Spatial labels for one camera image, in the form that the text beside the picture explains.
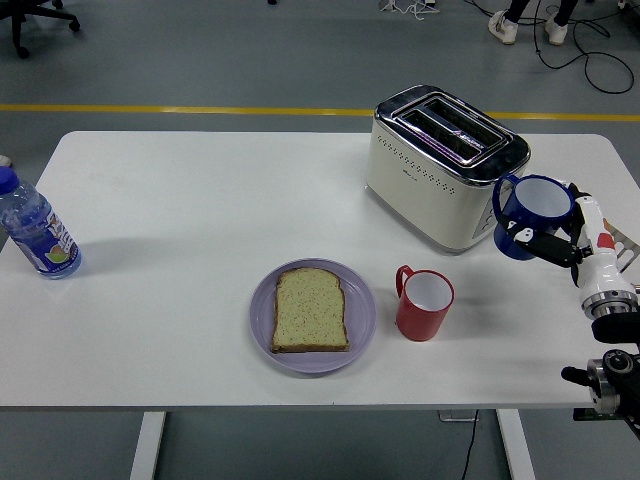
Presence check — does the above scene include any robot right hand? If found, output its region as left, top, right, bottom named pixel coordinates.
left=504, top=182, right=636, bottom=304

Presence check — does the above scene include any blue cup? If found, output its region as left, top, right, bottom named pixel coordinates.
left=492, top=173, right=576, bottom=260

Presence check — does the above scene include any red cup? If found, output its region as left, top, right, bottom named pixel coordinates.
left=394, top=264, right=456, bottom=343

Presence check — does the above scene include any bread slice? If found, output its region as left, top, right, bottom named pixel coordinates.
left=270, top=267, right=351, bottom=354

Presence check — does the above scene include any metal toast rack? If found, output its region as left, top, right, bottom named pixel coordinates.
left=604, top=220, right=640, bottom=275

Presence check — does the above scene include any cream chrome toaster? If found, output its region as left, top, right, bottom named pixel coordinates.
left=363, top=84, right=532, bottom=256

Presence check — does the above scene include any white table leg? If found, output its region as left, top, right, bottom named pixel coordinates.
left=495, top=409, right=536, bottom=480
left=129, top=411, right=167, bottom=480

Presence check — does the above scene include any purple plate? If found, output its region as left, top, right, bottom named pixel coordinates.
left=249, top=257, right=378, bottom=375

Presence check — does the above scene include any person's white shoe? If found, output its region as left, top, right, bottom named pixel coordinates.
left=544, top=12, right=569, bottom=45
left=487, top=8, right=519, bottom=45

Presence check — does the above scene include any person's leg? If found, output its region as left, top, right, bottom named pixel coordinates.
left=552, top=0, right=581, bottom=26
left=504, top=0, right=531, bottom=24

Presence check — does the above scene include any blue-capped water bottle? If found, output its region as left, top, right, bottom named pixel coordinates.
left=0, top=166, right=83, bottom=281

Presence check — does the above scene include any black office chair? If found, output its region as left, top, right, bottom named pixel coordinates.
left=0, top=0, right=81, bottom=60

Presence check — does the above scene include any grey table bracket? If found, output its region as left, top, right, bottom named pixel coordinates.
left=438, top=409, right=480, bottom=424

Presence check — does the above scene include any thin black hanging cable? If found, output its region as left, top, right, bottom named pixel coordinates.
left=460, top=410, right=479, bottom=480

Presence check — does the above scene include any black floor cable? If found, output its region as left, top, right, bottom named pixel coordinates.
left=532, top=0, right=635, bottom=95

